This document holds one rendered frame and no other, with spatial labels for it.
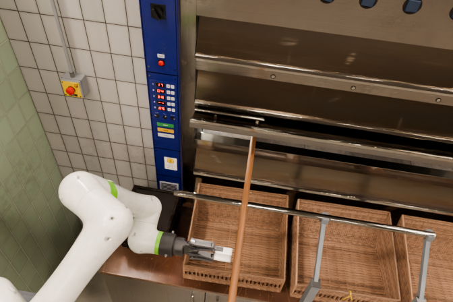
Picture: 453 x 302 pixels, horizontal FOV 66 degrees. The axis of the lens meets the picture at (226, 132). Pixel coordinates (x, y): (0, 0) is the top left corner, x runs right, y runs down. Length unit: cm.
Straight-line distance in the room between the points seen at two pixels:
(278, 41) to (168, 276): 140
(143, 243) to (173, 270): 68
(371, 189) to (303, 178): 39
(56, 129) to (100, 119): 31
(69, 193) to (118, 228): 20
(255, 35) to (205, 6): 24
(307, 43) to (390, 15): 32
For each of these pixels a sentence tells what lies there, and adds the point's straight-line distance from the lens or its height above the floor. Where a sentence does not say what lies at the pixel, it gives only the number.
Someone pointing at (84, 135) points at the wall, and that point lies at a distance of 219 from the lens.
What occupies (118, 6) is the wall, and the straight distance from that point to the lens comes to 161.
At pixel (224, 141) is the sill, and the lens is 191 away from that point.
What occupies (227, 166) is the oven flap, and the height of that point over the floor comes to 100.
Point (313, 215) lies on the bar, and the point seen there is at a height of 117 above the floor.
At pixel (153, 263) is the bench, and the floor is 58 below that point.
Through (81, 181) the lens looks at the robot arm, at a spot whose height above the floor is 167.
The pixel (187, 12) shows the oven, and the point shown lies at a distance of 151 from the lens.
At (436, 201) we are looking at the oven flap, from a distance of 232.
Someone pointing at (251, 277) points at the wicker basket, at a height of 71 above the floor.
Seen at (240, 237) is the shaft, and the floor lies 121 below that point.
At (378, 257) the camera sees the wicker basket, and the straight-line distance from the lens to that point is 242.
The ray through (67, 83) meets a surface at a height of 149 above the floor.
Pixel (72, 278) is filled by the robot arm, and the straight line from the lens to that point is 112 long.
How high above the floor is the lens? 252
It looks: 43 degrees down
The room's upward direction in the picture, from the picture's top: 6 degrees clockwise
